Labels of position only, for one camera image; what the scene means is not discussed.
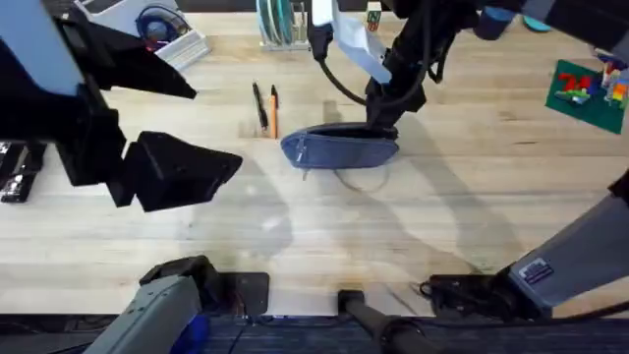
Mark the blue-grey soft zip bag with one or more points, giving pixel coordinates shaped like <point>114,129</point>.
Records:
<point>339,150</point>

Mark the black cylindrical post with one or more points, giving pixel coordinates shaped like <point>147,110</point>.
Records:
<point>373,319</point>

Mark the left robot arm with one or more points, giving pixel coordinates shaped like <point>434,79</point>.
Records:
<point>39,44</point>

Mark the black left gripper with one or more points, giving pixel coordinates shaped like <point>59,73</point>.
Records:
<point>74,137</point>

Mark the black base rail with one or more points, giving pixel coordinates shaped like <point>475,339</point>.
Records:
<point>304,336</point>

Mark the wooden letter block stack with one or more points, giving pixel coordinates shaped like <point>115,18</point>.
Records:
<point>374,17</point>

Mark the orange pen with black cap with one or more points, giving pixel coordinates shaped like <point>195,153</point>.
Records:
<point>273,120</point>

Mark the dark blue cup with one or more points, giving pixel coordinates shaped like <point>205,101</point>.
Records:
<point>494,24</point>

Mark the right wrist flat plate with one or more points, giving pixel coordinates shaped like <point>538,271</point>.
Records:
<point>361,46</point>

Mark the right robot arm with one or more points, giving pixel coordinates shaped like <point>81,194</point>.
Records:
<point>580,255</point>

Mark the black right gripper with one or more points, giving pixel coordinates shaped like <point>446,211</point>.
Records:
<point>413,49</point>

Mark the teal flat disc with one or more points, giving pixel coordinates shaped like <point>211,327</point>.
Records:
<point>536,23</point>

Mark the black flat devices heap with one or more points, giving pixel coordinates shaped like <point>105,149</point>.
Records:
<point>17,182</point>

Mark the green board with toy blocks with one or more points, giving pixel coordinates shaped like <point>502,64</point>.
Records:
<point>585,105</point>

